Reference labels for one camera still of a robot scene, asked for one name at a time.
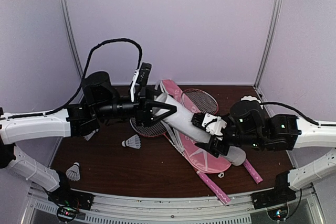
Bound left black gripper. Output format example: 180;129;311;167
94;87;177;127

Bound white shuttlecock tube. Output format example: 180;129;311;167
155;92;247;167

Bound white shuttlecock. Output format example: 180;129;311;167
83;129;99;141
66;162;80;182
121;134;141;150

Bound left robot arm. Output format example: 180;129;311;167
1;71;177;205

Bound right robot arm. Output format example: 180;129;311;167
191;97;335;204

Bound pink badminton racket left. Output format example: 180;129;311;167
130;119;231;205

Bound pink badminton racket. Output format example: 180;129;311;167
130;119;231;205
181;89;263;184

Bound pink badminton racket right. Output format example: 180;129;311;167
181;89;263;184

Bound pink racket cover bag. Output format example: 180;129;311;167
155;80;232;174

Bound white fluted bowl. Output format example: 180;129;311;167
241;95;261;103

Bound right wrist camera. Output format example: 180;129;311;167
191;112;227;136

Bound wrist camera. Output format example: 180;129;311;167
191;112;227;136
129;62;152;102

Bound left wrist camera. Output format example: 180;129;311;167
129;62;152;102

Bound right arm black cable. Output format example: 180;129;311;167
261;100;336;126

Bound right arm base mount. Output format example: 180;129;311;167
251;172;296;209

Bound left aluminium frame post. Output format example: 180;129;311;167
59;0;83;78

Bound aluminium frame post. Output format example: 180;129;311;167
59;0;83;78
254;0;283;89

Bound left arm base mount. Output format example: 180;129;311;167
48;176;94;210

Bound aluminium front rail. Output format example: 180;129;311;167
20;179;326;224

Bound right aluminium frame post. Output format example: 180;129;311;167
254;0;283;89

